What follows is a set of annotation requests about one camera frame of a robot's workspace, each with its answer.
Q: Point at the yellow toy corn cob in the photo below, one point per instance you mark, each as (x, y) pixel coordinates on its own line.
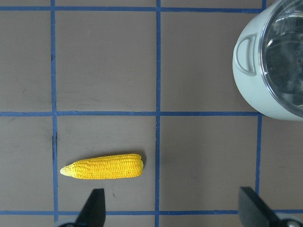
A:
(103, 168)

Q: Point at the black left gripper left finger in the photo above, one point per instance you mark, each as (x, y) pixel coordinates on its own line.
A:
(93, 213)

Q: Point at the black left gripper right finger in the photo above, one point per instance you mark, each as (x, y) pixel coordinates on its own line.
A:
(253, 212)

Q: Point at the white pot with steel interior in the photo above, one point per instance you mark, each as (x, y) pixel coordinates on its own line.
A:
(245, 62)

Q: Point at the brown paper table mat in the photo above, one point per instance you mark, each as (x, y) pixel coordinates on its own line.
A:
(81, 79)

